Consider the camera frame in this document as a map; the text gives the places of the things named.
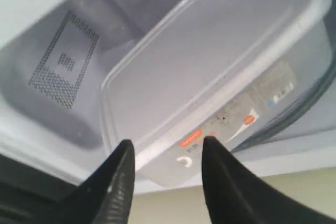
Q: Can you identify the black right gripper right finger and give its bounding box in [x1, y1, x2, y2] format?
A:
[202, 136, 335, 223]

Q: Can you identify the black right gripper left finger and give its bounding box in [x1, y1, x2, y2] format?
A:
[46, 140, 135, 223]

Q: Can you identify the clear plastic lidded container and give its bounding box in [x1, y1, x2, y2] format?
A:
[100, 0, 332, 187]

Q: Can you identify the white microwave door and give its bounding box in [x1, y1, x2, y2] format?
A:
[1, 155, 77, 223]

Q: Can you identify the white Midea microwave oven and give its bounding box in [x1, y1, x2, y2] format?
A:
[0, 0, 336, 190]

